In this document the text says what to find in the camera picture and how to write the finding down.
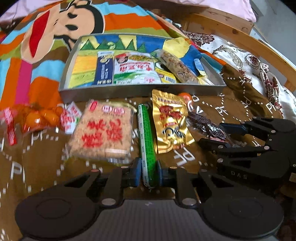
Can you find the dark snack packet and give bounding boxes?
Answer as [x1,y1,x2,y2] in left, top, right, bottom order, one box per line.
[187,111,234,146]

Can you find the green long snack stick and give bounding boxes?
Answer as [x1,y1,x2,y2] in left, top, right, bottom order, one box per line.
[137,104,158,188]

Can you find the yellow snack bar packet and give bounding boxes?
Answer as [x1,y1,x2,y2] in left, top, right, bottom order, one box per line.
[155,62,177,84]

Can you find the blue white sachet packet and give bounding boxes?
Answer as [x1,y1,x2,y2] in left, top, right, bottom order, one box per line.
[92,51,114,85]

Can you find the gold foil snack packet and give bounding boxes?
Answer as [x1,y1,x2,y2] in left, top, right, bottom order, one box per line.
[152,89,195,154]

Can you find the white floral bedsheet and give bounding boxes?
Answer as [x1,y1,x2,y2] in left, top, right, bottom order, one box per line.
[185,31,295,121]

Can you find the pork floss cracker pack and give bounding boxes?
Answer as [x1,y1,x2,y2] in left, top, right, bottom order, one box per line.
[67,99,137,160]

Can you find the small orange fruit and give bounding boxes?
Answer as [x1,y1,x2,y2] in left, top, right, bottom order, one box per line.
[178,92,193,104]

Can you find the clear oat bar packet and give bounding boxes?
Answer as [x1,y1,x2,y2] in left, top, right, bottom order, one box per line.
[155,49,199,84]

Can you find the white green snack packet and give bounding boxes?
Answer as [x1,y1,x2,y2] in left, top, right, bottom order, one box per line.
[113,52,162,84]

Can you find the clear tray with dinosaur towel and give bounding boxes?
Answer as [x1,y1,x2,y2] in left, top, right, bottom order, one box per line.
[59,34,226,102]

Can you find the orange candies in clear bag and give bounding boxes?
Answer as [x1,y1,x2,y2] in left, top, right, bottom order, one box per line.
[1,102,82,146]

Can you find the colourful monkey cartoon blanket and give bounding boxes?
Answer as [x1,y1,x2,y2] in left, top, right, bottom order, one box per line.
[1,1,284,240]

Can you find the pink draped sheet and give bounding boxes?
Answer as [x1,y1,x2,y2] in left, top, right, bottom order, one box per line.
[1,0,256,24]

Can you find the wooden bed frame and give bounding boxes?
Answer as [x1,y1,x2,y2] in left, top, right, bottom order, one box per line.
[179,6,295,92]

